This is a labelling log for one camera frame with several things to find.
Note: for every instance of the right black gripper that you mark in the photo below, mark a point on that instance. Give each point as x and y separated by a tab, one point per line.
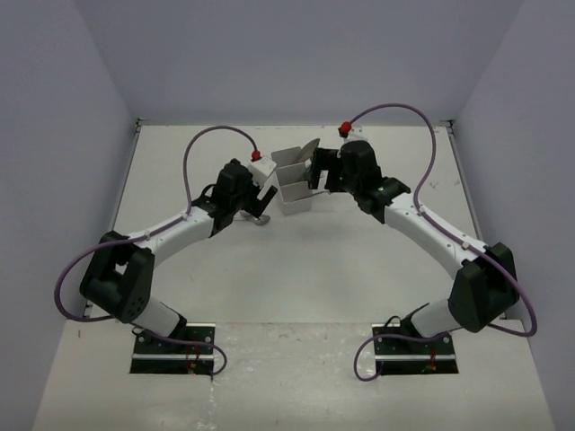
325	160

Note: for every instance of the matte steel knife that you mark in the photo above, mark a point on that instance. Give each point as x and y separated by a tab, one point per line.
307	151

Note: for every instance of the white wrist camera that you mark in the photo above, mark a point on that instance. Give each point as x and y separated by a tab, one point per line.
348	133
261	168

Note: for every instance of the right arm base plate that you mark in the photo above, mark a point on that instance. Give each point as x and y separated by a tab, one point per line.
398	351

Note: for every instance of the white divided utensil container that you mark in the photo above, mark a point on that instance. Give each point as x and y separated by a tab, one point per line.
294	194

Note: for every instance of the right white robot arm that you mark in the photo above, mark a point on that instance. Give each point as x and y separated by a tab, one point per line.
484	277

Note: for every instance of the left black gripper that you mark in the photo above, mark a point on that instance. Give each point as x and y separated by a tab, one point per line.
263	201

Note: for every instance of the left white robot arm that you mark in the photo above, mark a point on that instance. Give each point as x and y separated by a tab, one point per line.
119	277

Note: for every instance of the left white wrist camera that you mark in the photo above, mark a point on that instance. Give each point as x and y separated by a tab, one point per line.
261	168

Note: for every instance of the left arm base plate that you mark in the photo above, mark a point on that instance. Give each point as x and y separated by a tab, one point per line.
193	353

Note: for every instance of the ornate handle steel spoon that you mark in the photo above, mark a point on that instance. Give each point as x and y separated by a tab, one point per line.
260	221

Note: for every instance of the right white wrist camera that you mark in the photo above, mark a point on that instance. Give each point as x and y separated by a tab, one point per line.
348	133

